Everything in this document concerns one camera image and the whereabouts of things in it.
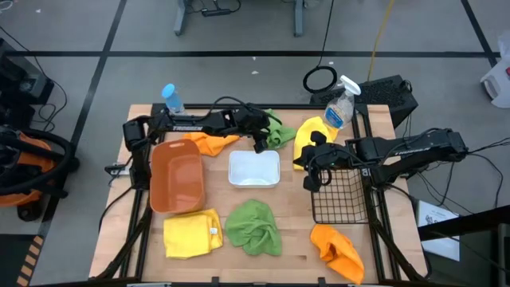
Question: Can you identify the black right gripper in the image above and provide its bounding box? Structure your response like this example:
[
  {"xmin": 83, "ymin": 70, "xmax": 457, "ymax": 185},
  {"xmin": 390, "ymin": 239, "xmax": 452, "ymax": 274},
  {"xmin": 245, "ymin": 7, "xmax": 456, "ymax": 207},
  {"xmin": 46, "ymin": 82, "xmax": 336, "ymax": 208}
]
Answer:
[{"xmin": 293, "ymin": 130, "xmax": 354, "ymax": 193}]

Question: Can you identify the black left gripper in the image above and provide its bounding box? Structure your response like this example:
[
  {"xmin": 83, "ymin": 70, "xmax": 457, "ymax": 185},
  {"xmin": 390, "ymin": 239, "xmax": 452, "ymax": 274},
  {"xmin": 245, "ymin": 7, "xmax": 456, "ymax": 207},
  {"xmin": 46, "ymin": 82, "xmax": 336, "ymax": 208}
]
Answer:
[{"xmin": 234, "ymin": 104, "xmax": 273, "ymax": 155}]

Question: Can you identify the green microfiber towel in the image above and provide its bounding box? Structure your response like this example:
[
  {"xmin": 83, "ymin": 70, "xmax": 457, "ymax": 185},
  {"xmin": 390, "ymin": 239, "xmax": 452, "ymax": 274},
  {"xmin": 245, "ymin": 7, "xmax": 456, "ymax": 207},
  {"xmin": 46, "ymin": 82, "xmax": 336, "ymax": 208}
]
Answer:
[
  {"xmin": 263, "ymin": 108, "xmax": 298, "ymax": 151},
  {"xmin": 224, "ymin": 199, "xmax": 283, "ymax": 257}
]

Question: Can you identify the yellow microfiber towel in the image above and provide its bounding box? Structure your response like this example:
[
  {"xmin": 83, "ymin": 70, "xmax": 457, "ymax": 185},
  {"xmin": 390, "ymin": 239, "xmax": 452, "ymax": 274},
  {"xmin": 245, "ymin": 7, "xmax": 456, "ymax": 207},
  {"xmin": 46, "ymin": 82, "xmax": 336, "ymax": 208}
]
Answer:
[
  {"xmin": 292, "ymin": 116, "xmax": 339, "ymax": 171},
  {"xmin": 163, "ymin": 207, "xmax": 224, "ymax": 260}
]

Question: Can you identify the orange microfiber towel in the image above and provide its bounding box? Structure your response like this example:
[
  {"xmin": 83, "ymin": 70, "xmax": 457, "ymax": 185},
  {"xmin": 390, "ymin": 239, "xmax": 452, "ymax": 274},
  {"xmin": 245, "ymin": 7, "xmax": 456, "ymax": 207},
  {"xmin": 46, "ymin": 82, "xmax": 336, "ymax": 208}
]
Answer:
[
  {"xmin": 182, "ymin": 131, "xmax": 241, "ymax": 157},
  {"xmin": 309, "ymin": 223, "xmax": 366, "ymax": 285}
]

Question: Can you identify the white plastic basket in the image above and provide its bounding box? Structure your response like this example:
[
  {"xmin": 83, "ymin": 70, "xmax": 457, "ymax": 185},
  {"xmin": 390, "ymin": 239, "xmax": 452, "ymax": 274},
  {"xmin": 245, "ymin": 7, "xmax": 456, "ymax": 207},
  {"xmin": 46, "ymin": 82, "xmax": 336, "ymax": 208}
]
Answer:
[{"xmin": 227, "ymin": 149, "xmax": 281, "ymax": 189}]

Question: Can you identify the clear spray bottle white trigger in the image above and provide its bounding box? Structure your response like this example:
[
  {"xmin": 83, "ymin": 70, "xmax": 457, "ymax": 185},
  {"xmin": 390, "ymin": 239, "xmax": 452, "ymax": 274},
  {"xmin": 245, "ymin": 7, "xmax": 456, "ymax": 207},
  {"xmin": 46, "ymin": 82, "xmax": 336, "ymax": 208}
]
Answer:
[{"xmin": 323, "ymin": 74, "xmax": 363, "ymax": 131}]

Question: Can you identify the orange plastic basket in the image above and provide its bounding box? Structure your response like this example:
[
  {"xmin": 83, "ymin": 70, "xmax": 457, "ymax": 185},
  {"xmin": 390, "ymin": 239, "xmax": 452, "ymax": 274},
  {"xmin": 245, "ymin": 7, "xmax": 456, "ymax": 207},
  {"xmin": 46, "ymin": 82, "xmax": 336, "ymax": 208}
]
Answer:
[{"xmin": 149, "ymin": 138, "xmax": 206, "ymax": 215}]

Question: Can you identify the black perforated computer case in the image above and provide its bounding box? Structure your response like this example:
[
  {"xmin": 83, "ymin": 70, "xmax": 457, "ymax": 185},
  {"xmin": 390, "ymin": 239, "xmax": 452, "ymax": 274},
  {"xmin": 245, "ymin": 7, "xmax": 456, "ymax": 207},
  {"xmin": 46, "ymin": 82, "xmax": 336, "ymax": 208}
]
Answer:
[{"xmin": 309, "ymin": 74, "xmax": 419, "ymax": 128}]

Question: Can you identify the clear bottle with blue cap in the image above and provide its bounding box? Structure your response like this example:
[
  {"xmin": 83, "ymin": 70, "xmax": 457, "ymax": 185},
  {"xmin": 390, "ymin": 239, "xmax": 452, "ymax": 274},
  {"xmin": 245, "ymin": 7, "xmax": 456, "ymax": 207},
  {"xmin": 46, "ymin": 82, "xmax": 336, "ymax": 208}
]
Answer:
[{"xmin": 161, "ymin": 83, "xmax": 186, "ymax": 116}]

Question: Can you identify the grey desk leg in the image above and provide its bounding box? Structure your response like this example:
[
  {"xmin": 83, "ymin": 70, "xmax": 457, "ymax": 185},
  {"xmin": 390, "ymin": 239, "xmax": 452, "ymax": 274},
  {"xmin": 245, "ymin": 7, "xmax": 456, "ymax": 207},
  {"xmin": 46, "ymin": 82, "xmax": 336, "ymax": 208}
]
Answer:
[
  {"xmin": 173, "ymin": 0, "xmax": 192, "ymax": 37},
  {"xmin": 293, "ymin": 0, "xmax": 306, "ymax": 38}
]

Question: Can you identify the white printed paper sheet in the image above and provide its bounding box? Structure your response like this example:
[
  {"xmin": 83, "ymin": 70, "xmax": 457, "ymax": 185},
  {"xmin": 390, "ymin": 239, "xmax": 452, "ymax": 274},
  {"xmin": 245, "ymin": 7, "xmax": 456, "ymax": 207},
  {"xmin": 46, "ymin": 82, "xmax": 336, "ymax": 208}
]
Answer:
[{"xmin": 416, "ymin": 199, "xmax": 461, "ymax": 262}]

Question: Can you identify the black power strip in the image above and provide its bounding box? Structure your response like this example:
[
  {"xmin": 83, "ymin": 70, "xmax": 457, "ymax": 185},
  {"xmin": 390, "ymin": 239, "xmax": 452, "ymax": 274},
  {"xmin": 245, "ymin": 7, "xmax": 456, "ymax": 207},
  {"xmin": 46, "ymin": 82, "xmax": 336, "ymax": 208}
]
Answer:
[{"xmin": 201, "ymin": 7, "xmax": 233, "ymax": 18}]

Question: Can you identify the black side table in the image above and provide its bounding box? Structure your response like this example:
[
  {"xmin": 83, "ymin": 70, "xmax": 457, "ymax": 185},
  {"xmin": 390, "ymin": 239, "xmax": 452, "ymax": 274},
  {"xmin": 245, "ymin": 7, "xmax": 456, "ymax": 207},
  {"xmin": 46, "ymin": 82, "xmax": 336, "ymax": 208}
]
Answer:
[{"xmin": 418, "ymin": 205, "xmax": 510, "ymax": 287}]

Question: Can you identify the white plastic container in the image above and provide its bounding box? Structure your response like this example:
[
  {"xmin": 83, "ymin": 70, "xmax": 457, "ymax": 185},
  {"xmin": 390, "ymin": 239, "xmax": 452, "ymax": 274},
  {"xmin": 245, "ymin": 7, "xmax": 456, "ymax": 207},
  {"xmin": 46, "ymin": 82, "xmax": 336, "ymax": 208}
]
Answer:
[{"xmin": 480, "ymin": 31, "xmax": 510, "ymax": 109}]

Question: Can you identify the orange black shop vacuum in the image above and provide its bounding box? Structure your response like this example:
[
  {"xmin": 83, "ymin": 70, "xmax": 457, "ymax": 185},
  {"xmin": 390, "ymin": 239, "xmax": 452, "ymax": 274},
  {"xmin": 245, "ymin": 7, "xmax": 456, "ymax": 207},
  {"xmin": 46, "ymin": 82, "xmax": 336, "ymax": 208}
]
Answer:
[{"xmin": 0, "ymin": 125, "xmax": 80, "ymax": 222}]

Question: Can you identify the black equipment box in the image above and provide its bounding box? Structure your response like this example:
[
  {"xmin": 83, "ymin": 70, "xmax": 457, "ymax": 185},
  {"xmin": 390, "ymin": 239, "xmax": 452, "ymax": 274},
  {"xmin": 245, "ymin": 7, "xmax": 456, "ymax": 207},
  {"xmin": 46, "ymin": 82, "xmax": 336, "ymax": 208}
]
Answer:
[{"xmin": 0, "ymin": 37, "xmax": 55, "ymax": 128}]

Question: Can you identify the black yellow striped floor mat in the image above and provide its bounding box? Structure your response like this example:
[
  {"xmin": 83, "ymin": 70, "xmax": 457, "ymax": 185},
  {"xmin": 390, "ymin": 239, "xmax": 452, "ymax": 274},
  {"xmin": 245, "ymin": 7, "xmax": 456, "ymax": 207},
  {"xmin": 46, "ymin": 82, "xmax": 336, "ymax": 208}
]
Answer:
[{"xmin": 0, "ymin": 234, "xmax": 45, "ymax": 287}]

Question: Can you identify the black aluminium table frame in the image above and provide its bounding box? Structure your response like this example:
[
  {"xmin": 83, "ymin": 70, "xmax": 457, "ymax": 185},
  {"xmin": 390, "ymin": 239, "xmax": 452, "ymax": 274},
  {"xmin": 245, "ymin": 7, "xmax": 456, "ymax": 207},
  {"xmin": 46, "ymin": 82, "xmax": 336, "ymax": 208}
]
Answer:
[{"xmin": 93, "ymin": 102, "xmax": 430, "ymax": 287}]

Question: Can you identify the black wire basket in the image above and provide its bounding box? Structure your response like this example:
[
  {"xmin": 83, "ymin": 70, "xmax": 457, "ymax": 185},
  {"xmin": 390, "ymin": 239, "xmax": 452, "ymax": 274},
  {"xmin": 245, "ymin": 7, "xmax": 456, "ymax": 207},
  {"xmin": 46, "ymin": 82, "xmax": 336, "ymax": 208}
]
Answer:
[{"xmin": 310, "ymin": 166, "xmax": 371, "ymax": 225}]

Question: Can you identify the coiled black cable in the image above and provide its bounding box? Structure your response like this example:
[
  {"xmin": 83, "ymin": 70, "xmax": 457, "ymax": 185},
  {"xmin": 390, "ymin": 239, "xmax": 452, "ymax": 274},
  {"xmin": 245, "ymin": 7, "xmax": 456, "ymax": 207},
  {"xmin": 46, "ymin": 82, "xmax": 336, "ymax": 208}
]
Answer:
[{"xmin": 302, "ymin": 0, "xmax": 339, "ymax": 95}]

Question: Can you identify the yellow floor cable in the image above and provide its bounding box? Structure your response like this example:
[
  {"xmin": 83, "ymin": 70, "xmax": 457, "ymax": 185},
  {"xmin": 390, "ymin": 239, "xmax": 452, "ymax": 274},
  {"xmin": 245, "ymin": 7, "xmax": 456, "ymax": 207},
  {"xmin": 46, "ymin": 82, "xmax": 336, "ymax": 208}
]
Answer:
[{"xmin": 366, "ymin": 0, "xmax": 396, "ymax": 83}]

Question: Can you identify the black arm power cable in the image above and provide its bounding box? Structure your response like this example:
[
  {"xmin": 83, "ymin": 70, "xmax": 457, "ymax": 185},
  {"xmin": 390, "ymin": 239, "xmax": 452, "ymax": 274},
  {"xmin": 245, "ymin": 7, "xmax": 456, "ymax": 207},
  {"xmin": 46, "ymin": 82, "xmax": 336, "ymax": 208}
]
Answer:
[{"xmin": 398, "ymin": 137, "xmax": 510, "ymax": 216}]

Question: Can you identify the black floor cable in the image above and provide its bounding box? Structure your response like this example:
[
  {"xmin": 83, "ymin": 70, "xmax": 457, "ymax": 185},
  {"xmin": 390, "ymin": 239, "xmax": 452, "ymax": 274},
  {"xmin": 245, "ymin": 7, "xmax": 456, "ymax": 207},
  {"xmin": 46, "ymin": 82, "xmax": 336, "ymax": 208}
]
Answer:
[{"xmin": 0, "ymin": 26, "xmax": 69, "ymax": 132}]

